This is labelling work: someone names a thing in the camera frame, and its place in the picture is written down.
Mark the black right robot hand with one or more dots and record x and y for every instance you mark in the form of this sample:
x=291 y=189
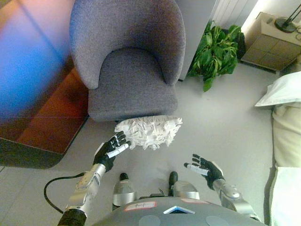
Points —
x=210 y=170

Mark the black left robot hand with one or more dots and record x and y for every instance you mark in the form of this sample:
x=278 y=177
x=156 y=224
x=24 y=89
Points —
x=105 y=153

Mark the white fluffy pillow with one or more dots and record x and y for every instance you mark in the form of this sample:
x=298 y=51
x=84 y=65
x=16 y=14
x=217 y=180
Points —
x=149 y=132

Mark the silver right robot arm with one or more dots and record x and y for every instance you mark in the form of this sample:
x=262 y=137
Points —
x=235 y=197

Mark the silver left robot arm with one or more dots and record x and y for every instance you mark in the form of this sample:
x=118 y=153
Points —
x=81 y=194

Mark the bed with white pillow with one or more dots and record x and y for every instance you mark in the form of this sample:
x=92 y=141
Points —
x=287 y=164

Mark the grey fabric armchair sofa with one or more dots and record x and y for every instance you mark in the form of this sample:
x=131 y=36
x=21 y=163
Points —
x=131 y=58

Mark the white bed pillow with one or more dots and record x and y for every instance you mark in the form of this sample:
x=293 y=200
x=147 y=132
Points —
x=281 y=90

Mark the silver right robot leg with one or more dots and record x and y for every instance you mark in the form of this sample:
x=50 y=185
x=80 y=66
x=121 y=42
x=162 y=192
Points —
x=183 y=187

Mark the silver robot leg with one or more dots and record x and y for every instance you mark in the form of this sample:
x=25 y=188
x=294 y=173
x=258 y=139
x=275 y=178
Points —
x=124 y=189
x=183 y=187

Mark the silver left robot leg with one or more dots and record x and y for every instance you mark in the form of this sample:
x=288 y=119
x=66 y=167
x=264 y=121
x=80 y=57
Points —
x=124 y=189

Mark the grey robot torso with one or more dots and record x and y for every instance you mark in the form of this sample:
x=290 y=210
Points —
x=175 y=214

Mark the dark wooden desk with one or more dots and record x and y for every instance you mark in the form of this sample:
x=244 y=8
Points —
x=35 y=99

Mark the green leafy potted plant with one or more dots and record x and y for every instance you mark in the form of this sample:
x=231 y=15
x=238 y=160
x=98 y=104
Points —
x=214 y=51

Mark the beige nightstand cabinet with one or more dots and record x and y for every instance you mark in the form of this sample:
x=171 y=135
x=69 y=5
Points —
x=270 y=44

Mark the black lamp base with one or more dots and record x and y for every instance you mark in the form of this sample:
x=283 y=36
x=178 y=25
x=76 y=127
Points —
x=285 y=24

